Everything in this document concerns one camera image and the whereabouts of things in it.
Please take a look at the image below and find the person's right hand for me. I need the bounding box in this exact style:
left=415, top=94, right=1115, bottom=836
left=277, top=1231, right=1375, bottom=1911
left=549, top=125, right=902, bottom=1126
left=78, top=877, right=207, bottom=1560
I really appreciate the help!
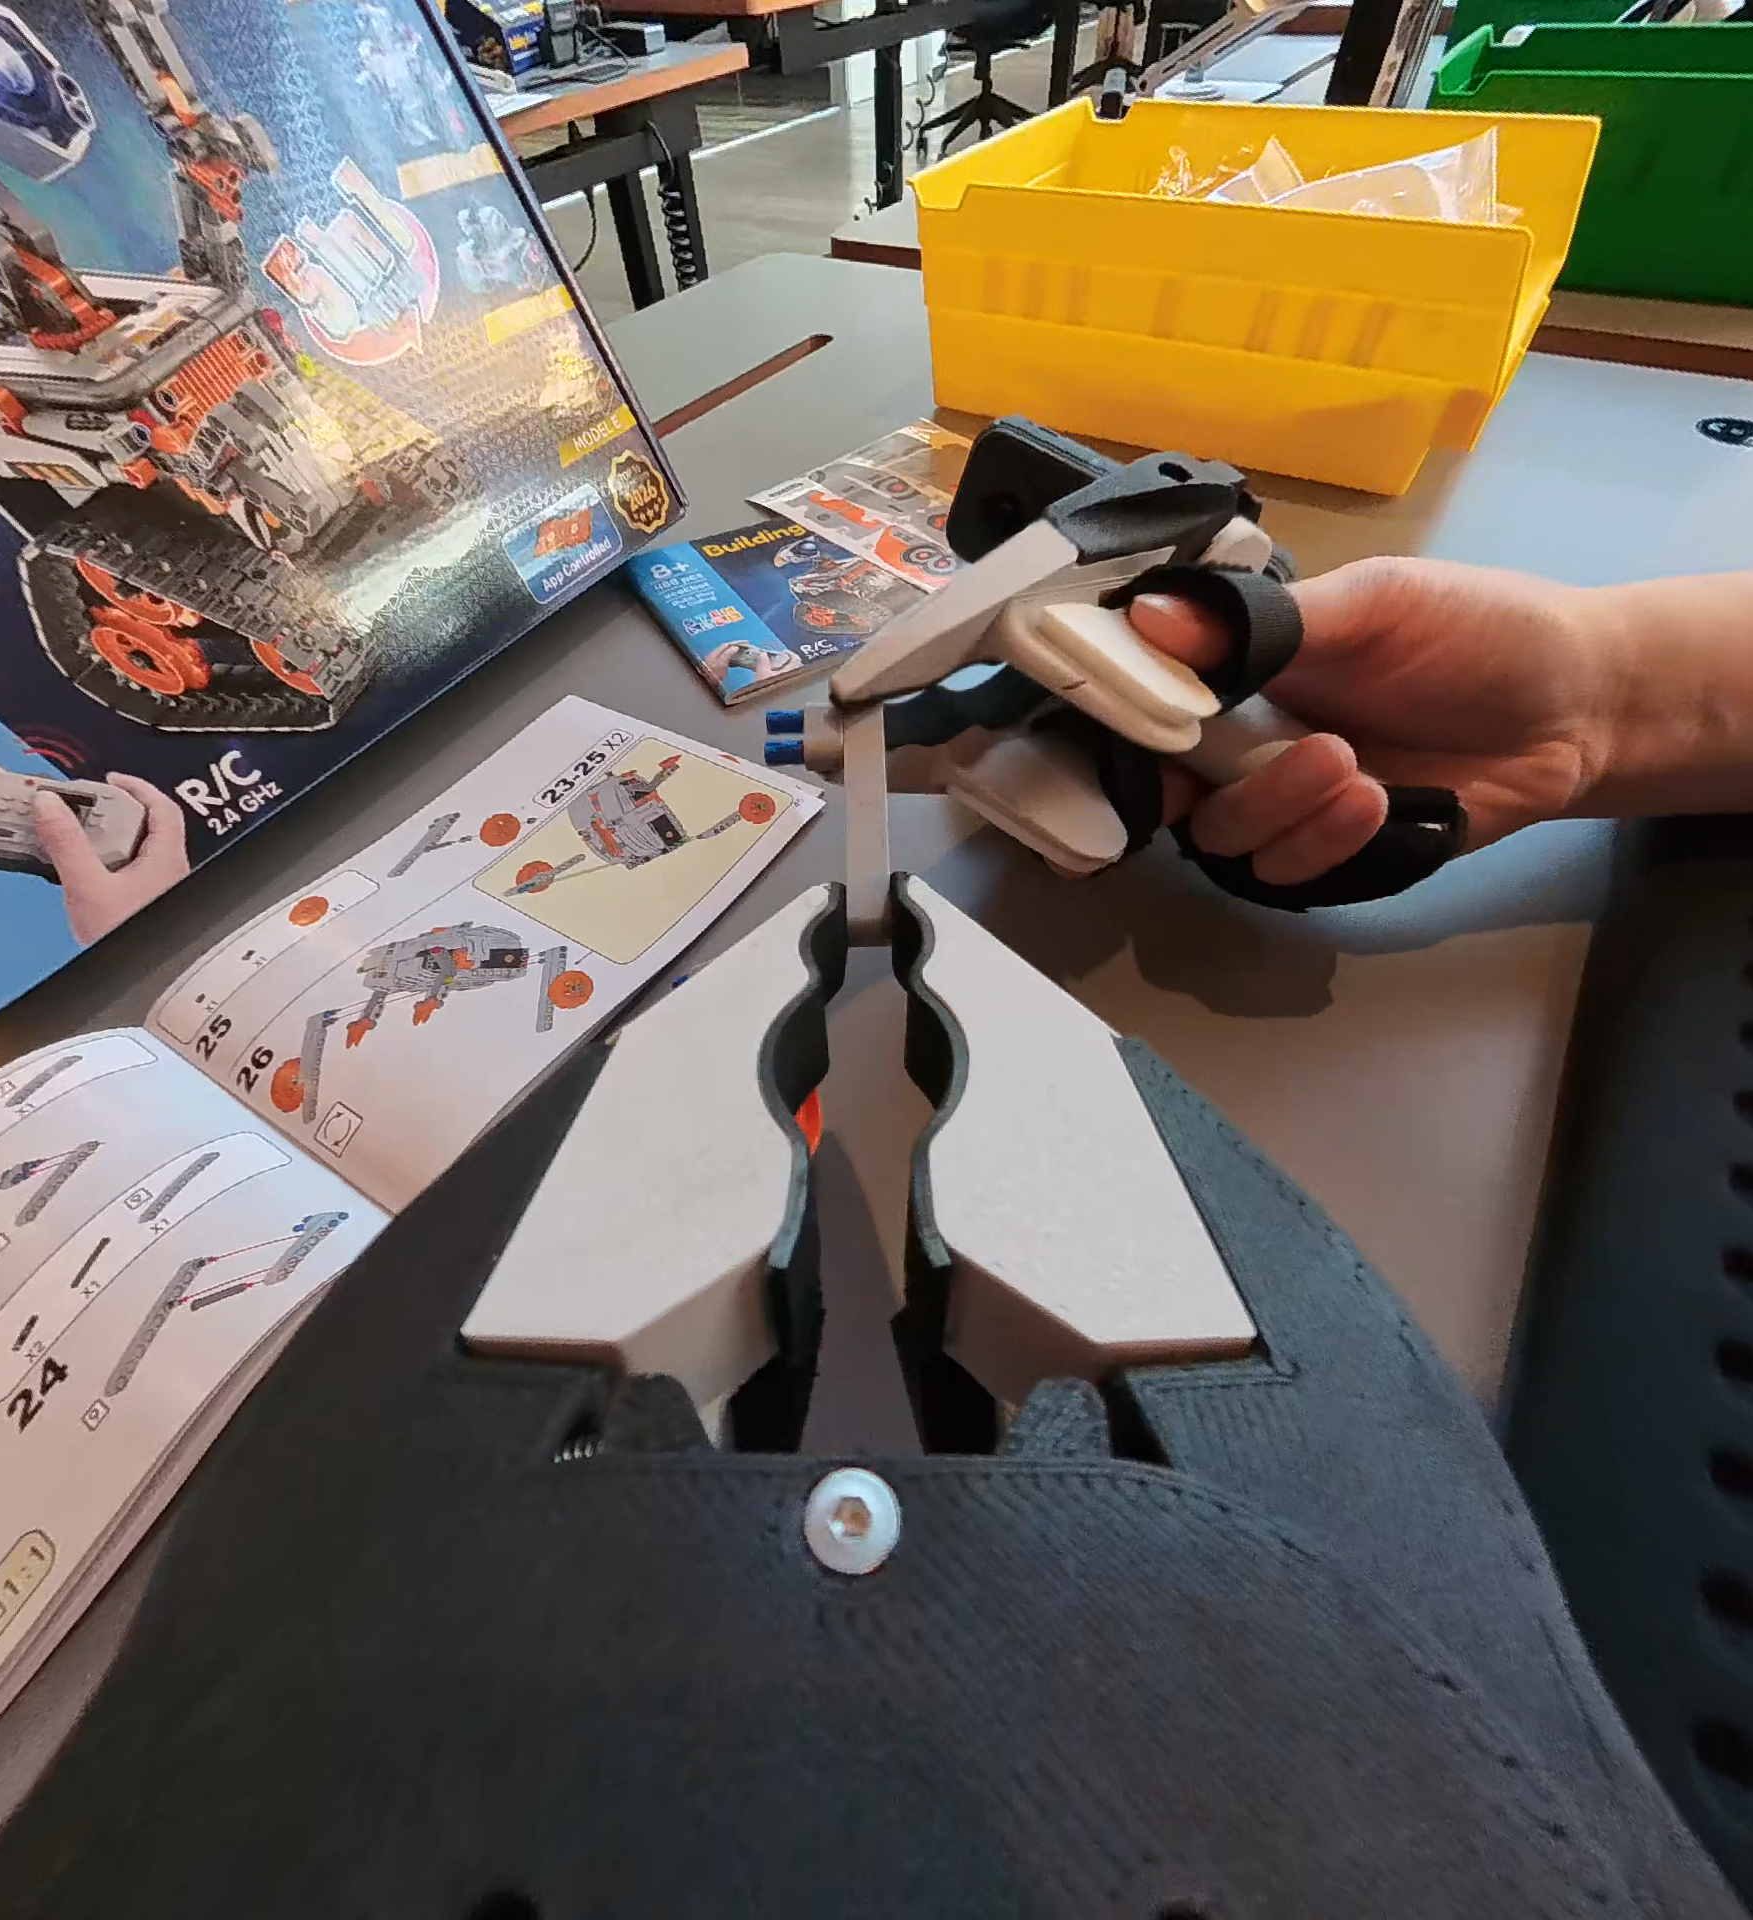
left=1123, top=554, right=1636, bottom=889

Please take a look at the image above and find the blue toy robot box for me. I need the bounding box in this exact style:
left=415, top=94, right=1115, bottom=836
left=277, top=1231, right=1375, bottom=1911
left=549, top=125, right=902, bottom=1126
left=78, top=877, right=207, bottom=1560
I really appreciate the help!
left=0, top=0, right=690, bottom=1031

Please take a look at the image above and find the person's right forearm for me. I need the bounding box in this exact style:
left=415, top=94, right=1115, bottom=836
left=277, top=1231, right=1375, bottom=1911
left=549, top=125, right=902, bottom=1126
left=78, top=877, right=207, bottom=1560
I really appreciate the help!
left=1610, top=554, right=1753, bottom=820

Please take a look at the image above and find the sticker sheet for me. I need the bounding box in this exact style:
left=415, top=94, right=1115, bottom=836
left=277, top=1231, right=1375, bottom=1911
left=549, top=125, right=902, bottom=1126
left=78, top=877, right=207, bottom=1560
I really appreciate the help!
left=746, top=422, right=1005, bottom=603

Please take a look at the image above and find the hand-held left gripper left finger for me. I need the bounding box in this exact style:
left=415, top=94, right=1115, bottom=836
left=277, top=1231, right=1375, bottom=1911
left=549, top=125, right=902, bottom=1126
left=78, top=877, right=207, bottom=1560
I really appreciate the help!
left=455, top=883, right=846, bottom=1448

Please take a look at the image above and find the small blue booklet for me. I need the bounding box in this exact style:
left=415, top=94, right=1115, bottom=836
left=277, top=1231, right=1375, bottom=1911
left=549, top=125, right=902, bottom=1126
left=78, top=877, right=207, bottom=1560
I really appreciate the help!
left=625, top=522, right=909, bottom=709

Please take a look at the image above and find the black perforated chair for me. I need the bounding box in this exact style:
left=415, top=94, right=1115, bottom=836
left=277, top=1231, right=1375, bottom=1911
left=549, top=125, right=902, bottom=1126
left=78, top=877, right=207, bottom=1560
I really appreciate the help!
left=1506, top=818, right=1753, bottom=1920

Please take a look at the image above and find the clear plastic bag pile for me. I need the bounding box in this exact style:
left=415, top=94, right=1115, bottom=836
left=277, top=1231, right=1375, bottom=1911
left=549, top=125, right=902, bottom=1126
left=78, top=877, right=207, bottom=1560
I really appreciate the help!
left=1146, top=129, right=1532, bottom=229

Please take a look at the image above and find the light wooden table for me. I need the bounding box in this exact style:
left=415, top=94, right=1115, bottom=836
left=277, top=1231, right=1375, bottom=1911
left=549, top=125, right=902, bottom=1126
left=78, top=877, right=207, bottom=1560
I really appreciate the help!
left=492, top=37, right=755, bottom=311

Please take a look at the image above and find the green plastic bin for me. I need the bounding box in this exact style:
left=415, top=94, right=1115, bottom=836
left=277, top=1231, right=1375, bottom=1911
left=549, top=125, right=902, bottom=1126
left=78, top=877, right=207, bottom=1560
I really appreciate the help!
left=1428, top=0, right=1753, bottom=313

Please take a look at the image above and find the open instruction booklet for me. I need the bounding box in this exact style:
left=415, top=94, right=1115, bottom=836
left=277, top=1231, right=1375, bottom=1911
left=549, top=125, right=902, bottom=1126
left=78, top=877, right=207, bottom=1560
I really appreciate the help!
left=0, top=695, right=829, bottom=1810

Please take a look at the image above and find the black office chair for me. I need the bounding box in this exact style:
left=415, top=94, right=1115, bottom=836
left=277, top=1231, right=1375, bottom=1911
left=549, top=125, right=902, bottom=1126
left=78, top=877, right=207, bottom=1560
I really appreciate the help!
left=920, top=0, right=1082, bottom=151

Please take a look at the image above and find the grey beam with blue pins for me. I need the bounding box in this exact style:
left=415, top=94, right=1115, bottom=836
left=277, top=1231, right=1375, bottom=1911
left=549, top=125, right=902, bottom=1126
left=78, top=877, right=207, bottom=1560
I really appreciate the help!
left=759, top=698, right=899, bottom=951

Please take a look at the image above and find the yellow plastic bin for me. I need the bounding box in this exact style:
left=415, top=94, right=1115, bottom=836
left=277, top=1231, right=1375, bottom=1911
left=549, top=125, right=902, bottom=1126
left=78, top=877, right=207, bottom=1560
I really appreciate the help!
left=909, top=94, right=1602, bottom=499

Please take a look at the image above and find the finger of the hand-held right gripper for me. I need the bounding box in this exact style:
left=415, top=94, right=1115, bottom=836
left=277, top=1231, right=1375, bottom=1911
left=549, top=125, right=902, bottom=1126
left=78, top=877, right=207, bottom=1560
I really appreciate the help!
left=877, top=667, right=1136, bottom=879
left=829, top=523, right=1084, bottom=715

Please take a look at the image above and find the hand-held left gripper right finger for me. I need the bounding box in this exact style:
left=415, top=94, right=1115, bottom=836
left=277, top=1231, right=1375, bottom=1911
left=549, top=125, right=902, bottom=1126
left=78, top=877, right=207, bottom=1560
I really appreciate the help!
left=892, top=874, right=1260, bottom=1435

